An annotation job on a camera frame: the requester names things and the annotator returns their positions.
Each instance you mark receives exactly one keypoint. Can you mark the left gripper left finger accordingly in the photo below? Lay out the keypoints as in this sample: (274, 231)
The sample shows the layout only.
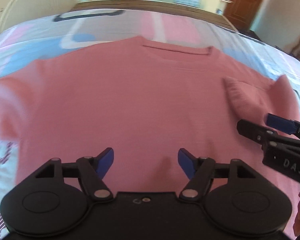
(92, 170)

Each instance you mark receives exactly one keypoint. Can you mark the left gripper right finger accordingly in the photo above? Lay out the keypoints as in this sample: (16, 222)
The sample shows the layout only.
(199, 171)

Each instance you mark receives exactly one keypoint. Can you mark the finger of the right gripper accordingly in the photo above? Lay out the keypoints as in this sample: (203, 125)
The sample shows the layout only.
(290, 127)
(262, 135)

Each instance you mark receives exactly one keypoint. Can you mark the pink knit sweater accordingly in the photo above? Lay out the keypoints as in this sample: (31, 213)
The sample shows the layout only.
(145, 100)

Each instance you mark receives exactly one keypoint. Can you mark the brown wooden door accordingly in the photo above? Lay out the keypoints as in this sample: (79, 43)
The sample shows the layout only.
(241, 13)

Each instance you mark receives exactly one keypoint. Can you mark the patterned bed sheet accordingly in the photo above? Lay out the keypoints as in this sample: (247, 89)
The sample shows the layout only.
(51, 36)

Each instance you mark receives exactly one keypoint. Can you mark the wooden bed footboard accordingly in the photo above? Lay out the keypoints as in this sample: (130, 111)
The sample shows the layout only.
(158, 6)

